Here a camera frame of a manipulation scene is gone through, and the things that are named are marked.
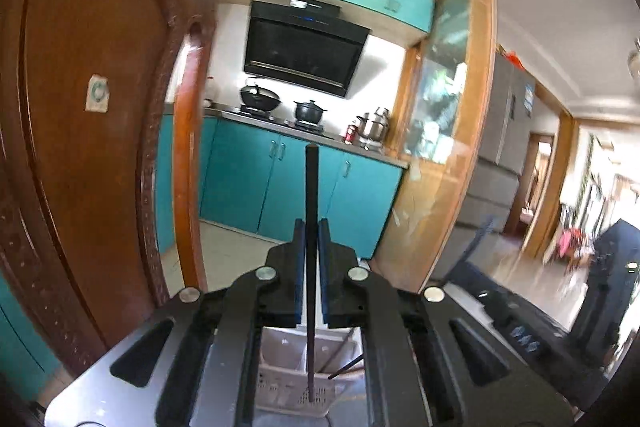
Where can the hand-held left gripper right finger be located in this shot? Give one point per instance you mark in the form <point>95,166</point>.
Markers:
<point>324,267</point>

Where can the dark brown chopstick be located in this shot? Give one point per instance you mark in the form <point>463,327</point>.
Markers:
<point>312,187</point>
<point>345,368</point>

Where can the white plastic utensil basket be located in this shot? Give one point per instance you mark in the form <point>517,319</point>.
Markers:
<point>280,357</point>

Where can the carved wooden chair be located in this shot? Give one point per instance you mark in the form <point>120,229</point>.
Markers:
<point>75,182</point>

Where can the black wok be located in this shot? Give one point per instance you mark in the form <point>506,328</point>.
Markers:
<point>260,97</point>

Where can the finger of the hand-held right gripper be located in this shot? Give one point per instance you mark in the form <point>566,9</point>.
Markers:
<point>481,237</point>

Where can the black lidded pot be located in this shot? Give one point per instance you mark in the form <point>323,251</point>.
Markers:
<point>310,112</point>

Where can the teal lower kitchen cabinets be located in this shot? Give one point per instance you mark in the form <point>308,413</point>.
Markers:
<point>285,187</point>

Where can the stainless steel pot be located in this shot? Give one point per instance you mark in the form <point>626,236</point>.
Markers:
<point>374,127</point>

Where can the wooden framed glass door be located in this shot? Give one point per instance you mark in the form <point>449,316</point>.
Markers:
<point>450,132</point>

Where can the black range hood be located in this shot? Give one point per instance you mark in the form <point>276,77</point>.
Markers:
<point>305,52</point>

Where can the gas stove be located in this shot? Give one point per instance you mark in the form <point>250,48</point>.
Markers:
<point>305,124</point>

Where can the white green sticker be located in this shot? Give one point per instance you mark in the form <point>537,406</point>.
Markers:
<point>97,94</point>

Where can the silver refrigerator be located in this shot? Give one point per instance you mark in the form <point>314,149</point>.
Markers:
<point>500,147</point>

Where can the grey kitchen countertop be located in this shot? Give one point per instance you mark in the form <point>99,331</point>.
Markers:
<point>330,137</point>

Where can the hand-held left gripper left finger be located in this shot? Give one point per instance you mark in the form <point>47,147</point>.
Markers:
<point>300,267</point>

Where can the pink item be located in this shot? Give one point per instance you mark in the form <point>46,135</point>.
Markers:
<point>566,243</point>

